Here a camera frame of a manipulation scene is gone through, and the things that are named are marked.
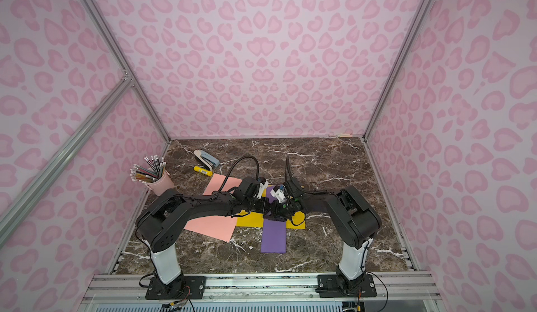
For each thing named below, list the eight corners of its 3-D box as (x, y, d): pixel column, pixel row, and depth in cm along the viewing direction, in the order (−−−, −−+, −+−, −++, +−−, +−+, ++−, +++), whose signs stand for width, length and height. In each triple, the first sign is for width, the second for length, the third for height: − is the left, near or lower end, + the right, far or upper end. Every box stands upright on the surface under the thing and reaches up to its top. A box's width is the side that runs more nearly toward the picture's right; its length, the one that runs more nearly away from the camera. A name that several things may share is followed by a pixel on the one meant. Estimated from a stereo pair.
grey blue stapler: (193, 156, 114) (191, 152, 112) (202, 150, 117) (200, 146, 114) (211, 171, 107) (209, 167, 105) (220, 165, 110) (218, 161, 108)
